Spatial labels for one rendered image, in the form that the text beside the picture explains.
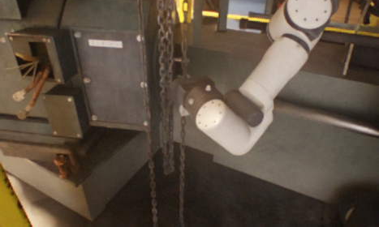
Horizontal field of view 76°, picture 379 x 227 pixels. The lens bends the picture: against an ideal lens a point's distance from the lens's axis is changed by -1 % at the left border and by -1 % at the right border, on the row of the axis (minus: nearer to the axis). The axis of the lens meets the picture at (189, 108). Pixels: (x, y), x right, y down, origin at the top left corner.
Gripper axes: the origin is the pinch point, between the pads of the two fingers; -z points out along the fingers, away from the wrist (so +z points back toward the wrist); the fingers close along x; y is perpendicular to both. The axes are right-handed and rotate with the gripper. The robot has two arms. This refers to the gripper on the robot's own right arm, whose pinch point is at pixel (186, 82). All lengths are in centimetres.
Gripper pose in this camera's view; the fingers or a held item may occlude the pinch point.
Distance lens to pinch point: 67.1
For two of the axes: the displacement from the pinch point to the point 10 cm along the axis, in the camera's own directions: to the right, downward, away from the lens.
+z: 3.6, 4.9, -7.9
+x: 9.3, -1.6, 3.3
